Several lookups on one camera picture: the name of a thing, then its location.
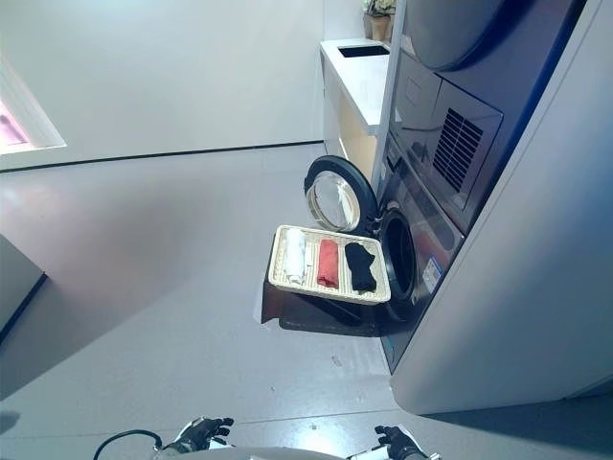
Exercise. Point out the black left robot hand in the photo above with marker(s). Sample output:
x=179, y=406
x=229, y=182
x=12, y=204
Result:
x=198, y=433

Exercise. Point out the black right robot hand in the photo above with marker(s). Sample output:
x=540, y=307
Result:
x=402, y=443

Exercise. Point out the black cloth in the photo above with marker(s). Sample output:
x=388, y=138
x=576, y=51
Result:
x=360, y=266

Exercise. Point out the red cloth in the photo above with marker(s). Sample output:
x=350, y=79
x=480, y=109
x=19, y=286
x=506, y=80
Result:
x=327, y=263

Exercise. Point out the white cloth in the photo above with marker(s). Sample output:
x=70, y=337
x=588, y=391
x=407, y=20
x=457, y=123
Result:
x=294, y=256

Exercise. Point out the dark blue washing machine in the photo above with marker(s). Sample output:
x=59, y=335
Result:
x=431, y=254

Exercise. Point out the round washing machine door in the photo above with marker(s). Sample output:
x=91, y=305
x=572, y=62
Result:
x=335, y=191

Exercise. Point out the grey robot torso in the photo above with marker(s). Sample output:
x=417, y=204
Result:
x=287, y=453

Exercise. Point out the dark glossy stool box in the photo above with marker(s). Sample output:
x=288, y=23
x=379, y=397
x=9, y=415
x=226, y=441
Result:
x=316, y=314

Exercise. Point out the cream wicker laundry basket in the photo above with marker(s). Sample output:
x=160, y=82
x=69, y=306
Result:
x=311, y=287

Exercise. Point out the grey cabinet with dark edge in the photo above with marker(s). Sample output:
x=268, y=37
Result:
x=19, y=287

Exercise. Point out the dark blue tumble dryer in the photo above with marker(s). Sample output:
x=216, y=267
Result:
x=460, y=105

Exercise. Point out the white framed window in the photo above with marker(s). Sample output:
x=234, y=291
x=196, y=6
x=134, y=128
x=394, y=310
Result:
x=24, y=124

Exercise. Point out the white counter cabinet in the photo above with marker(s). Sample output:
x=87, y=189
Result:
x=359, y=86

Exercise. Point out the black rectangular counter sink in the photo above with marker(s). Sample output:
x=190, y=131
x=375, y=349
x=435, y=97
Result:
x=364, y=51

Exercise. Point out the potted plant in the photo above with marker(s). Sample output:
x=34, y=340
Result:
x=380, y=21

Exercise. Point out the grey appliance enclosure frame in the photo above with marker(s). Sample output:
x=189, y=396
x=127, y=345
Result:
x=536, y=263

